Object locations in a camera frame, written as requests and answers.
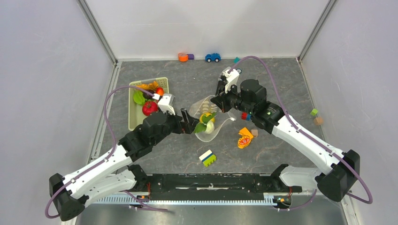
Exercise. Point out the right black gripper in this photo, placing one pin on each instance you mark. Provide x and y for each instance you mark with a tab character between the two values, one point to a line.
222	99

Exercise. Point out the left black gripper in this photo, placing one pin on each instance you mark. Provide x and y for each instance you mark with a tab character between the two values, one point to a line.
187	126

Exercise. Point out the green leafy toy vegetable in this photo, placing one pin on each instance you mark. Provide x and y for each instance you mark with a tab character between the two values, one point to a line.
200	128

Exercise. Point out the clear dotted zip bag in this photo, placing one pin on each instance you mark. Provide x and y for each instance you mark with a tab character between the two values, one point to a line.
222	119

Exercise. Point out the yellow toy fruit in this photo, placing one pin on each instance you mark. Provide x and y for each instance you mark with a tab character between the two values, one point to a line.
206	117

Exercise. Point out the white toy radish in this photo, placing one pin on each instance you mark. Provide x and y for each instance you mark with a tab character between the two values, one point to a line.
209	127

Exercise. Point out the red toy tomato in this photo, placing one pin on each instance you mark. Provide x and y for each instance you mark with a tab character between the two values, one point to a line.
149	107

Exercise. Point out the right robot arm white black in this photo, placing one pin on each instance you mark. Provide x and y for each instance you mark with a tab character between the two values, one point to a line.
337	171

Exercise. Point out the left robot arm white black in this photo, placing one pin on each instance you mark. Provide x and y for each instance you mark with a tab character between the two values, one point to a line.
72	193

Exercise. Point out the orange toy food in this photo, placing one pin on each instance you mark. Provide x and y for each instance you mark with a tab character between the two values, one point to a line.
149	86

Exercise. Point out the red blue toy block house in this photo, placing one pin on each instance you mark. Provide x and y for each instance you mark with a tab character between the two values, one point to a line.
246	116

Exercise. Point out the white green toy brick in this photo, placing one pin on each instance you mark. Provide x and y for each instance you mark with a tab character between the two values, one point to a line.
208	158

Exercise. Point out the blue toy car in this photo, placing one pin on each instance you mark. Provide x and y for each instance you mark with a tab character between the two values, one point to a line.
213	57

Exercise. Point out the orange red toy mango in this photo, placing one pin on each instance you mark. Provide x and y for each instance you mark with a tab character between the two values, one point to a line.
160	91

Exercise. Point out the orange yellow toy piece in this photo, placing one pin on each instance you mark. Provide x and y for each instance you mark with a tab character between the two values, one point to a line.
245	139

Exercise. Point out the small pink wooden cube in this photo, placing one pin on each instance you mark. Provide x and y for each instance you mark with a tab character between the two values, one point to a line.
254	132

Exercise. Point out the dark purple toy fruit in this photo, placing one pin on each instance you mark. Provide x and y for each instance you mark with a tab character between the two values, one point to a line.
148	94

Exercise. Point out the pale green plastic basket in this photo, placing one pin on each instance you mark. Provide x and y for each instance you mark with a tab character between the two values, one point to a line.
135	115

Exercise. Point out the small green cube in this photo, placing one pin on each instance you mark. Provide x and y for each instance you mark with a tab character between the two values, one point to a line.
314	112

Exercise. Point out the small tan wooden cube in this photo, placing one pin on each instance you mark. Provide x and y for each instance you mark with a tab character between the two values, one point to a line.
318	121

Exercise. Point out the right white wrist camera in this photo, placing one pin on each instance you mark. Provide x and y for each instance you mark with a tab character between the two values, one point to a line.
228	77

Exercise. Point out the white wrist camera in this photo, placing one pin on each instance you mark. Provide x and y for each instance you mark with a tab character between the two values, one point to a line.
165	103
228	77

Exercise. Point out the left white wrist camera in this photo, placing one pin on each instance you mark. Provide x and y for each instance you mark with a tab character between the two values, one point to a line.
165	103

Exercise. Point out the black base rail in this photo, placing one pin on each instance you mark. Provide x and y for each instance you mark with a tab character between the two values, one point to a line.
211	186

